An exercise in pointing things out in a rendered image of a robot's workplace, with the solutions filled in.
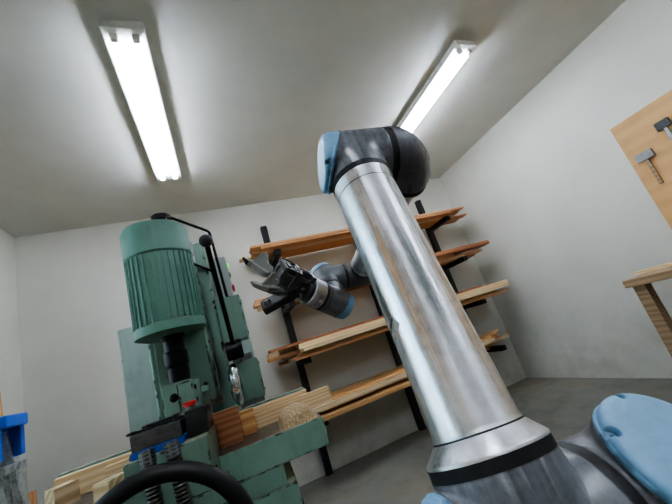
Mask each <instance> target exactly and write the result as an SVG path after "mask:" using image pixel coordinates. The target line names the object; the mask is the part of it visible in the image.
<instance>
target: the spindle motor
mask: <svg viewBox="0 0 672 504"><path fill-rule="evenodd" d="M119 239H120V246H121V253H122V260H123V265H124V272H125V279H126V286H127V293H128V300H129V307H130V314H131V321H132V328H133V337H134V343H138V344H150V343H158V342H161V341H160V338H162V337H164V336H167V335H170V334H175V333H180V332H185V336H186V335H189V334H192V333H194V332H197V331H198V330H200V329H202V328H204V327H205V326H206V325H207V324H206V319H205V315H204V310H203V305H202V300H201V296H200V291H199V286H198V281H197V276H196V271H195V266H194V261H193V256H192V250H191V245H190V240H189V235H188V231H187V229H186V228H185V226H184V225H183V224H181V223H179V222H177V221H173V220H167V219H153V220H145V221H141V222H137V223H134V224H131V225H129V226H127V227H126V228H125V229H124V230H123V231H122V233H121V235H120V237H119Z"/></svg>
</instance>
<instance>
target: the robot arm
mask: <svg viewBox="0 0 672 504"><path fill-rule="evenodd" d="M317 163H318V178H319V185H320V189H321V191H322V192H323V193H324V194H331V193H334V196H335V198H336V200H337V202H338V203H339V204H340V207H341V209H342V212H343V214H344V217H345V220H346V222H347V225H348V227H349V230H350V232H351V235H352V237H353V240H354V242H355V245H356V247H357V250H356V252H355V255H354V257H353V259H352V261H351V262H350V263H345V264H340V265H335V266H331V265H330V264H328V263H319V264H317V265H315V266H314V267H313V268H312V270H311V272H309V271H307V270H305V269H303V268H301V267H299V266H297V264H296V263H294V262H292V261H290V260H288V259H285V258H283V257H281V259H280V260H279V262H278V264H277V266H276V267H275V270H274V272H273V267H272V266H271V265H270V264H269V263H268V257H269V256H268V254H267V253H261V254H260V255H259V256H258V257H257V258H256V259H255V260H254V261H252V260H250V259H248V258H245V257H243V258H242V259H243V261H244V263H245V265H247V266H249V267H250V268H252V269H253V270H255V271H257V272H258V273H259V274H260V275H261V276H263V277H267V278H266V280H265V281H264V282H257V281H251V282H250V283H251V285H252V286H253V287H254V288H256V289H259V290H261V291H264V292H267V293H269V294H273V295H271V296H270V297H268V298H266V299H264V300H262V301H261V302H260V303H261V307H262V310H263V312H264V313H265V314H266V315H268V314H270V313H271V312H273V311H275V310H277V309H279V308H280V307H282V306H284V305H286V304H288V303H290V302H291V301H293V300H295V299H297V298H298V299H299V300H300V302H301V304H303V305H305V306H308V307H310V308H313V309H315V310H318V311H320V312H323V313H325V314H328V315H330V316H333V317H334V318H338V319H344V318H346V317H347V316H349V315H350V313H351V312H352V310H353V307H354V303H355V300H354V297H353V295H352V294H351V293H349V292H346V291H345V290H344V289H348V288H353V287H357V286H362V285H366V284H367V285H369V284H371V285H372V288H373V290H374V293H375V295H376V298H377V301H378V303H379V306H380V308H381V311H382V313H383V316H384V318H385V321H386V323H387V326H388V328H389V331H390V333H391V336H392V339H393V341H394V344H395V346H396V349H397V351H398V354H399V356H400V359H401V361H402V364H403V366H404V369H405V371H406V374H407V376H408V379H409V382H410V384H411V387H412V389H413V392H414V394H415V397H416V399H417V402H418V404H419V407H420V409H421V412H422V414H423V417H424V419H425V422H426V425H427V427H428V430H429V432H430V435H431V437H432V440H433V450H432V453H431V456H430V459H429V462H428V465H427V468H426V469H427V472H428V474H429V477H430V479H431V482H432V486H433V488H434V491H435V493H434V492H433V493H429V494H427V495H426V496H425V498H424V499H423V500H422V502H421V504H672V404H670V403H668V402H665V401H663V400H660V399H656V398H653V397H649V396H645V395H640V394H632V393H621V394H617V395H615V396H609V397H607V398H606V399H604V400H603V401H602V402H601V404H600V405H598V406H597V407H596V408H595V409H594V411H593V414H592V418H591V420H590V422H589V424H588V425H587V426H586V427H585V428H584V429H583V430H582V431H580V432H579V433H577V434H575V435H572V436H570V437H567V438H565V439H563V440H560V441H558V442H556V441H555V439H554V437H553V435H552V433H551V432H550V430H549V428H547V427H545V426H543V425H541V424H539V423H537V422H535V421H533V420H531V419H529V418H527V417H525V416H523V415H522V414H521V412H520V411H519V410H518V408H517V406H516V404H515V403H514V401H513V399H512V397H511V395H510V393H509V391H508V390H507V388H506V386H505V384H504V382H503V380H502V378H501V377H500V375H499V373H498V371H497V369H496V367H495V365H494V364H493V362H492V360H491V358H490V356H489V354H488V352H487V351H486V349H485V347H484V345H483V343H482V341H481V339H480V338H479V336H478V334H477V332H476V330H475V328H474V326H473V325H472V323H471V321H470V319H469V317H468V315H467V313H466V312H465V310H464V308H463V306H462V304H461V302H460V300H459V299H458V297H457V295H456V293H455V291H454V289H453V287H452V286H451V284H450V282H449V280H448V278H447V276H446V274H445V273H444V271H443V269H442V267H441V265H440V263H439V262H438V260H437V258H436V256H435V254H434V252H433V250H432V249H431V247H430V245H429V243H428V241H427V239H426V237H425V236H424V234H423V232H422V230H421V228H420V226H419V224H418V223H417V221H416V219H415V217H414V215H413V213H412V211H411V210H410V208H409V204H410V202H411V200H412V198H414V197H417V196H419V195H420V194H421V193H422V192H423V191H424V189H425V188H426V186H427V184H428V182H429V179H430V175H431V161H430V156H429V154H428V151H427V149H426V147H425V145H424V144H423V143H422V141H421V140H420V139H419V138H418V137H417V136H416V135H415V134H413V133H412V132H410V131H408V130H407V129H404V128H401V127H397V126H384V127H375V128H364V129H353V130H342V131H340V130H337V131H334V132H327V133H324V134H323V135H322V136H321V138H320V140H319V144H318V156H317ZM285 260H286V261H285Z"/></svg>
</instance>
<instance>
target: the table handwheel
mask: <svg viewBox="0 0 672 504"><path fill-rule="evenodd" d="M180 481H183V482H193V483H198V484H201V485H204V486H206V487H209V488H211V489H212V490H214V491H216V492H217V493H219V494H220V495H221V496H222V497H223V498H224V499H225V500H227V502H228V503H229V504H254V502H253V501H252V499H251V497H250V496H249V494H248V493H247V491H246V490H245V489H244V487H243V486H242V485H241V484H240V483H239V482H238V481H237V480H236V479H235V478H234V477H232V476H231V475H230V474H228V473H227V472H225V471H224V470H222V469H220V468H218V467H216V466H213V465H210V464H207V463H203V462H199V461H190V460H179V461H170V462H164V463H160V464H157V465H153V466H150V467H148V468H145V469H143V470H141V471H138V472H136V473H134V474H133V475H131V476H129V477H127V478H126V479H124V480H122V481H121V482H120V483H118V484H117V485H115V486H114V487H113V488H111V489H110V490H109V491H108V492H107V493H105V494H104V495H103V496H102V497H101V498H100V499H99V500H98V501H97V502H96V503H95V504H123V503H124V502H125V501H127V500H128V499H130V498H131V497H133V496H134V495H136V494H138V493H140V492H142V491H144V490H146V489H148V488H151V487H153V486H156V485H160V484H164V483H169V482H180Z"/></svg>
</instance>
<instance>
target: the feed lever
mask: <svg viewBox="0 0 672 504"><path fill-rule="evenodd" d="M212 243H213V239H212V237H211V236H210V235H208V234H204V235H202V236H200V238H199V244H200V245H201V246H202V247H205V250H206V254H207V258H208V261H209V265H210V269H211V273H212V276H213V280H214V284H215V287H216V291H217V295H218V299H219V302H220V306H221V310H222V314H223V317H224V321H225V325H226V328H227V332H228V336H229V340H230V341H229V342H226V343H225V350H226V355H227V359H228V361H229V362H230V361H233V360H235V361H236V362H239V361H240V358H243V357H244V356H245V355H244V350H243V346H242V342H241V339H240V338H239V339H236V340H234V336H233V332H232V328H231V324H230V321H229V317H228V313H227V309H226V305H225V301H224V297H223V294H222V290H221V286H220V282H219V278H218V274H217V270H216V267H215V263H214V259H213V255H212V251H211V247H210V246H211V245H212Z"/></svg>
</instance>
